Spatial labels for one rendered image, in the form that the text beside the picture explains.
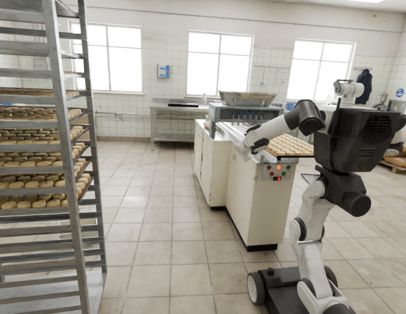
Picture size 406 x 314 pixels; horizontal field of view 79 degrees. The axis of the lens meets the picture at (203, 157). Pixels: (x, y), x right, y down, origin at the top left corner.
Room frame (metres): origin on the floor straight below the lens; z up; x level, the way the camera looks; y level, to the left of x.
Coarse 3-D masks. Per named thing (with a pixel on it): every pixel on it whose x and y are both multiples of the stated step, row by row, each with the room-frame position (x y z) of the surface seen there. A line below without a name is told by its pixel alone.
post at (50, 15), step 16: (48, 0) 0.89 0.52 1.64; (48, 16) 0.89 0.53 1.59; (48, 32) 0.89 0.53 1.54; (48, 48) 0.88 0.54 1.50; (64, 96) 0.91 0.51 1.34; (64, 112) 0.89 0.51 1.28; (64, 128) 0.89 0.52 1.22; (64, 144) 0.89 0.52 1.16; (64, 160) 0.89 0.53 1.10; (64, 176) 0.88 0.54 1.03; (80, 240) 0.90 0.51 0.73; (80, 256) 0.89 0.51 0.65; (80, 272) 0.89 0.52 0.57; (80, 288) 0.89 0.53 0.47; (80, 304) 0.88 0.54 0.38
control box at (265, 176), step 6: (264, 168) 1.75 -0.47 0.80; (276, 168) 1.77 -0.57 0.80; (282, 168) 1.78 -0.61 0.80; (264, 174) 1.75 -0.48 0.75; (276, 174) 1.77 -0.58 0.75; (288, 174) 1.79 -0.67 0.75; (264, 180) 1.76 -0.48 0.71; (270, 180) 1.77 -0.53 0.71; (276, 180) 1.78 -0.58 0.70; (282, 180) 1.78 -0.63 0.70; (288, 180) 1.80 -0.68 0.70
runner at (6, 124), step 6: (0, 120) 0.87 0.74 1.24; (6, 120) 0.88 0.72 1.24; (12, 120) 0.88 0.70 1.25; (18, 120) 0.88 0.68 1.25; (24, 120) 0.89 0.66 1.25; (30, 120) 0.89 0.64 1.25; (0, 126) 0.87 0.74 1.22; (6, 126) 0.87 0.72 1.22; (12, 126) 0.88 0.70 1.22; (18, 126) 0.88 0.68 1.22; (24, 126) 0.89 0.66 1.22; (30, 126) 0.89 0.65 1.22; (36, 126) 0.90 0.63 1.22; (42, 126) 0.90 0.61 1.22; (48, 126) 0.90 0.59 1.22; (54, 126) 0.91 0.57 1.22
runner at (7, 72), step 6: (0, 72) 0.88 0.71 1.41; (6, 72) 0.88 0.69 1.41; (12, 72) 0.89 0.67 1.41; (18, 72) 0.89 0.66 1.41; (24, 72) 0.89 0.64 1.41; (30, 72) 0.90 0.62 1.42; (36, 72) 0.90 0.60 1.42; (42, 72) 0.91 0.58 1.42; (48, 72) 0.91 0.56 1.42; (42, 78) 0.91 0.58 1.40; (48, 78) 0.91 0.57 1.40
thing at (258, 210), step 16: (240, 160) 2.12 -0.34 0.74; (272, 160) 1.85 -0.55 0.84; (288, 160) 1.88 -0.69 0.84; (240, 176) 2.08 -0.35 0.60; (256, 176) 1.78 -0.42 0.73; (240, 192) 2.04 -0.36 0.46; (256, 192) 1.78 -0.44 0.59; (272, 192) 1.80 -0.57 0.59; (288, 192) 1.83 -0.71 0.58; (240, 208) 1.99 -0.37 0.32; (256, 208) 1.78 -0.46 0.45; (272, 208) 1.81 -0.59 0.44; (288, 208) 1.84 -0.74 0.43; (240, 224) 1.95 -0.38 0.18; (256, 224) 1.79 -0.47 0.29; (272, 224) 1.81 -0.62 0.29; (256, 240) 1.79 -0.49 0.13; (272, 240) 1.82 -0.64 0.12
